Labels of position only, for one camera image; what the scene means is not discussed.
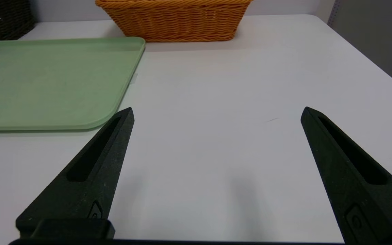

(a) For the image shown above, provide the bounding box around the light green plastic tray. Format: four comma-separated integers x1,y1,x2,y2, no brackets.
0,37,146,132

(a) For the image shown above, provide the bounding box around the orange wicker basket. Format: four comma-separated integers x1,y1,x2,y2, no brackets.
95,0,254,43

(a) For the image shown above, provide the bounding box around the dark brown wicker basket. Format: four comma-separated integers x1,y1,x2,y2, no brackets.
0,0,37,42

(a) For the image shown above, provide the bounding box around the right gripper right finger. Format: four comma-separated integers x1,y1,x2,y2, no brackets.
300,107,392,244

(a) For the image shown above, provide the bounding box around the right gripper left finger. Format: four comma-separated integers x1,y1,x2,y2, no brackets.
15,107,135,240

